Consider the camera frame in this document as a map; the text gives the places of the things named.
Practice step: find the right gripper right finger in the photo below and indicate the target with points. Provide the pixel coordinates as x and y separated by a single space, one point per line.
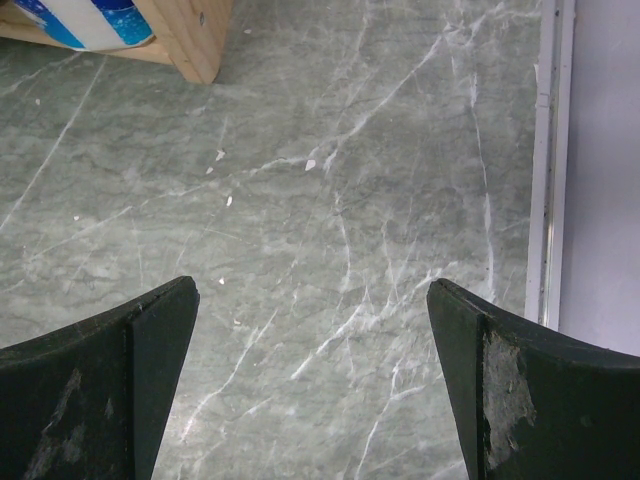
529 402

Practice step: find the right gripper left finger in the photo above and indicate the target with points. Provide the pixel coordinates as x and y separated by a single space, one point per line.
92 400

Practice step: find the blue roll with stick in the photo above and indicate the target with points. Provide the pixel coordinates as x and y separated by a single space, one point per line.
89 25

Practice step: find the wooden two-tier shelf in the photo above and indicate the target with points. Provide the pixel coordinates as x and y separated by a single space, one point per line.
189 35

